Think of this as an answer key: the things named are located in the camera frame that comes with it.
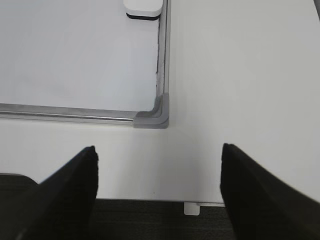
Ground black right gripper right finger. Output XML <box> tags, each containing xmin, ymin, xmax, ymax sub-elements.
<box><xmin>220</xmin><ymin>143</ymin><xmax>320</xmax><ymax>240</ymax></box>

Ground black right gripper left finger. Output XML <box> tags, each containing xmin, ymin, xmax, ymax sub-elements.
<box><xmin>0</xmin><ymin>146</ymin><xmax>99</xmax><ymax>240</ymax></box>

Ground white whiteboard eraser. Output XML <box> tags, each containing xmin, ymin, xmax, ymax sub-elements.
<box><xmin>123</xmin><ymin>0</ymin><xmax>163</xmax><ymax>21</ymax></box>

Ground small white table tab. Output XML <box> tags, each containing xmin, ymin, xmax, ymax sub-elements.
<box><xmin>183</xmin><ymin>202</ymin><xmax>200</xmax><ymax>216</ymax></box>

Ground white magnetic whiteboard grey frame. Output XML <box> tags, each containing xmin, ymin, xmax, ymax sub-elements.
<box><xmin>0</xmin><ymin>0</ymin><xmax>171</xmax><ymax>129</ymax></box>

